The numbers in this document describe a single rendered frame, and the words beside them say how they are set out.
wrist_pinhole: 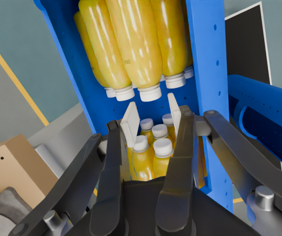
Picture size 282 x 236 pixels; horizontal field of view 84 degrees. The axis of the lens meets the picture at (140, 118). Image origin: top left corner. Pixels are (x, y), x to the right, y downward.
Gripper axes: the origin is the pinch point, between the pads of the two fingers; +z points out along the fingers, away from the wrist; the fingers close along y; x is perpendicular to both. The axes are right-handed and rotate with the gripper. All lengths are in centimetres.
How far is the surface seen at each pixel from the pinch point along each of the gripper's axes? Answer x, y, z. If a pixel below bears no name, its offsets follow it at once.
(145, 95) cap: 0.4, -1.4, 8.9
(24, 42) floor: 40, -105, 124
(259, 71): -28, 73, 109
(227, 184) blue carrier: -19.1, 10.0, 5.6
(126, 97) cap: 0.1, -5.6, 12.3
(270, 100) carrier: -25, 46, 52
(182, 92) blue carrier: -5.3, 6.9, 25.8
